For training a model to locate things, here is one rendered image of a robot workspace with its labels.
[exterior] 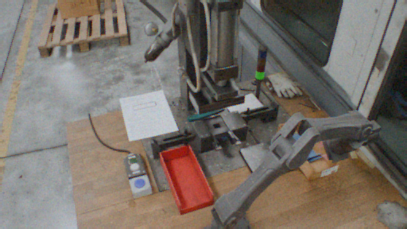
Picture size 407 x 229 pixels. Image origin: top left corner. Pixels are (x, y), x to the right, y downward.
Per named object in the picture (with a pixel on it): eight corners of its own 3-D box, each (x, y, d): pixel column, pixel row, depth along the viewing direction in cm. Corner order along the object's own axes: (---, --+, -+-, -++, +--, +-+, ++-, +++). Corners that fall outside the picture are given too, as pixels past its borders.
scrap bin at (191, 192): (180, 215, 112) (179, 205, 108) (160, 162, 130) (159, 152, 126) (213, 204, 116) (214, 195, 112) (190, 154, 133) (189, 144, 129)
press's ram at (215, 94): (199, 122, 121) (198, 49, 102) (177, 83, 139) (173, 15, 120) (245, 110, 126) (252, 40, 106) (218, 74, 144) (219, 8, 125)
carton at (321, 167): (308, 183, 123) (312, 169, 118) (275, 138, 141) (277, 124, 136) (335, 172, 127) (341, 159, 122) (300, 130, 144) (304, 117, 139)
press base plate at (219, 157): (160, 196, 122) (159, 192, 120) (132, 112, 157) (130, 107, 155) (312, 149, 139) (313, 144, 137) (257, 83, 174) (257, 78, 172)
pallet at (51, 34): (52, 13, 448) (48, 4, 439) (123, 4, 467) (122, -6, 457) (40, 57, 361) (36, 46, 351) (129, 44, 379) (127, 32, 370)
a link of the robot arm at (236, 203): (223, 210, 105) (296, 136, 96) (232, 227, 101) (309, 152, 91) (210, 207, 101) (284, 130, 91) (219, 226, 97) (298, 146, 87)
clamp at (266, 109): (241, 130, 143) (242, 112, 137) (237, 125, 146) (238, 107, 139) (271, 122, 147) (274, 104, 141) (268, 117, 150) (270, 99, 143)
